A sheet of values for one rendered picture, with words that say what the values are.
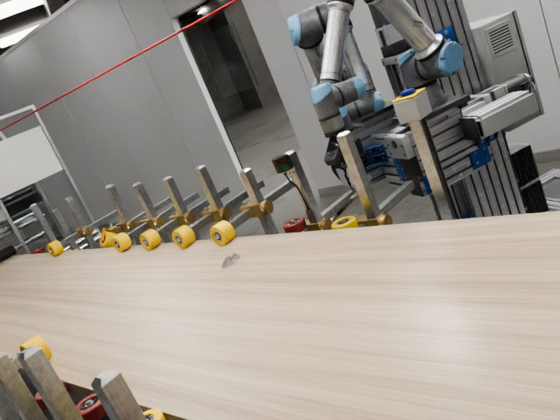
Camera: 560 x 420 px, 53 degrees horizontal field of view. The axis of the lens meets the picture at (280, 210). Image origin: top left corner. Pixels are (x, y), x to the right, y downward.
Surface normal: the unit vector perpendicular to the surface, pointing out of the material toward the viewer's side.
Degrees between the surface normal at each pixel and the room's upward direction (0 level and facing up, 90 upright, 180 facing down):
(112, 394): 90
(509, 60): 90
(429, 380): 0
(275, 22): 90
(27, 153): 90
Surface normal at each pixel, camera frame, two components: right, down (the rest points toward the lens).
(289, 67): -0.59, 0.45
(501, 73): 0.32, 0.14
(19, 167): 0.69, -0.09
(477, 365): -0.38, -0.89
